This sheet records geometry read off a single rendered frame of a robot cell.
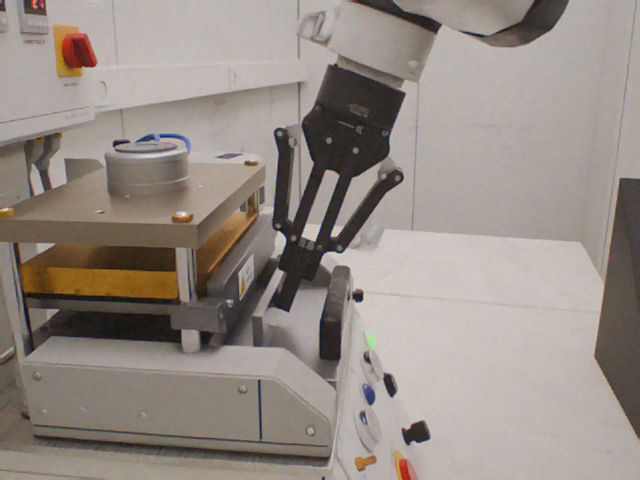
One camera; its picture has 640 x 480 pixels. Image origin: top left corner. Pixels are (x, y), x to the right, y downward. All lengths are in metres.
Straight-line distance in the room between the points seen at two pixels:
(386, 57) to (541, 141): 2.59
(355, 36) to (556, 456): 0.58
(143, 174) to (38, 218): 0.11
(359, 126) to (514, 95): 2.52
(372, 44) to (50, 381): 0.38
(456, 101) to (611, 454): 2.36
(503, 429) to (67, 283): 0.59
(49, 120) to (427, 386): 0.64
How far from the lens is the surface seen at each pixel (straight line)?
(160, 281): 0.53
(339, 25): 0.55
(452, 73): 3.05
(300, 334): 0.61
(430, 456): 0.82
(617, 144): 2.72
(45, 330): 0.61
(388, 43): 0.52
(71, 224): 0.51
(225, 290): 0.51
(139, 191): 0.58
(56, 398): 0.55
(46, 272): 0.57
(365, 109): 0.53
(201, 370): 0.49
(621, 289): 1.00
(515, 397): 0.97
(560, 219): 3.17
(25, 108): 0.68
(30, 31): 0.69
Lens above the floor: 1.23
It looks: 17 degrees down
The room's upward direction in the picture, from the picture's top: straight up
